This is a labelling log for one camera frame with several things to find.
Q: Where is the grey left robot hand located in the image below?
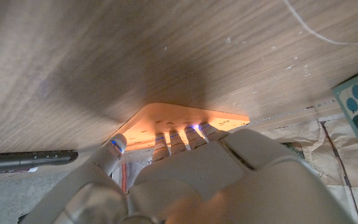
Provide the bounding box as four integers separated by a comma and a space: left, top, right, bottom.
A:
19, 121, 357, 224

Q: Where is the red marker white cap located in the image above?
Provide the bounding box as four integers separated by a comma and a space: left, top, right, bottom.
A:
0, 167, 39, 175

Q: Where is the black TV remote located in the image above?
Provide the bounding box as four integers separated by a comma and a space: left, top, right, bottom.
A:
0, 149, 79, 174

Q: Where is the orange peg board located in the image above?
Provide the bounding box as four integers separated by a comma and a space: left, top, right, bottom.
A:
112, 102, 250, 152

